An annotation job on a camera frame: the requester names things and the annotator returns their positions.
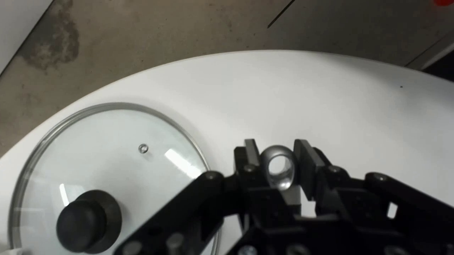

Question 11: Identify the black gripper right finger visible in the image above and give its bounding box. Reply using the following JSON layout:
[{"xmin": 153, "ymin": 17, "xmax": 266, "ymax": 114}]
[{"xmin": 292, "ymin": 138, "xmax": 454, "ymax": 255}]

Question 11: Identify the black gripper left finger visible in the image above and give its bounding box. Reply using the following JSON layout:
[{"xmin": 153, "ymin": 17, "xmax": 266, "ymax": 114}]
[{"xmin": 112, "ymin": 138, "xmax": 290, "ymax": 255}]

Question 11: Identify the glass lid with black knob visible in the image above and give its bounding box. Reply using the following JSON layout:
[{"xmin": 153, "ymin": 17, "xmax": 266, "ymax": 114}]
[{"xmin": 8, "ymin": 101, "xmax": 224, "ymax": 255}]

